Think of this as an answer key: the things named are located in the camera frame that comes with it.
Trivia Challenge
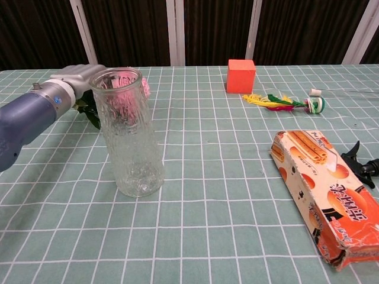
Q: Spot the white metal frame post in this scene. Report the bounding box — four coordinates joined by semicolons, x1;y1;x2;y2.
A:
69;0;99;66
165;0;186;66
245;0;263;62
342;0;379;64

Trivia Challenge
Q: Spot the orange egg roll biscuit box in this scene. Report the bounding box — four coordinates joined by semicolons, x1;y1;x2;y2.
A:
269;129;379;272

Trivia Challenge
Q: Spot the transparent textured glass vase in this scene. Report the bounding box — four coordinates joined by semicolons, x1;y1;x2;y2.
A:
88;67;165;198

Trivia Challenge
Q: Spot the green spray bottle black trigger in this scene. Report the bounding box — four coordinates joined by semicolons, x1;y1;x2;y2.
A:
339;140;379;188

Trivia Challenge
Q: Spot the green white grid tablecloth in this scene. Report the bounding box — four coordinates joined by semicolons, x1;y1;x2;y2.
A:
0;63;379;284

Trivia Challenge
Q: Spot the orange foam cube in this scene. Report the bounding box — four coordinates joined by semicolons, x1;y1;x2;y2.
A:
226;59;256;94

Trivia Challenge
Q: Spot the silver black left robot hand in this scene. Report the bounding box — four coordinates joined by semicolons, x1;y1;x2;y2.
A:
49;64;107;100

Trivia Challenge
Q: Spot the black pleated curtain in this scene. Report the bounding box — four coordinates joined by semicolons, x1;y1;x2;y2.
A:
0;0;379;72

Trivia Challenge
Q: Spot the thin clear rod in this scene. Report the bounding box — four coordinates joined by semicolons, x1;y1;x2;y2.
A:
321;89;379;95

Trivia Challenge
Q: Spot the pink artificial flower bouquet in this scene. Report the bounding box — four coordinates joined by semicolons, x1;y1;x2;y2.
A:
73;66;151;130

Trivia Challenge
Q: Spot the colourful feather shuttlecock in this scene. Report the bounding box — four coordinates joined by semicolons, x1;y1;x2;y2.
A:
242;93;326;115

